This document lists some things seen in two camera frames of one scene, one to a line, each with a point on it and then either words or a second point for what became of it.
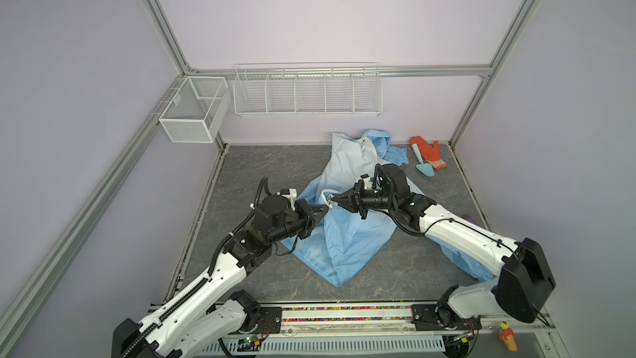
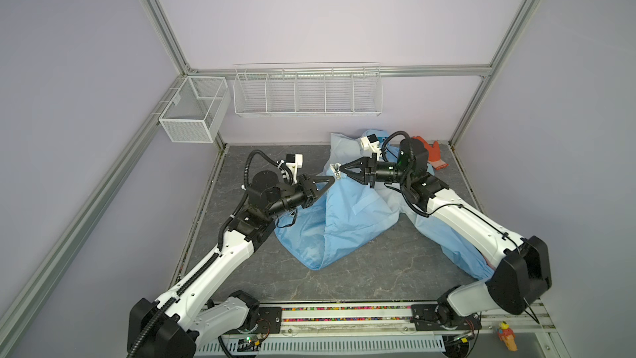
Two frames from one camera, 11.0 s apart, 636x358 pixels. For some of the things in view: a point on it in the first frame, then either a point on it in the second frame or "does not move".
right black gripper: (353, 208) to (370, 171)
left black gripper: (310, 220) to (309, 191)
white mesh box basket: (196, 108) does not move
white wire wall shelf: (305, 89) does not move
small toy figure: (507, 335) does not move
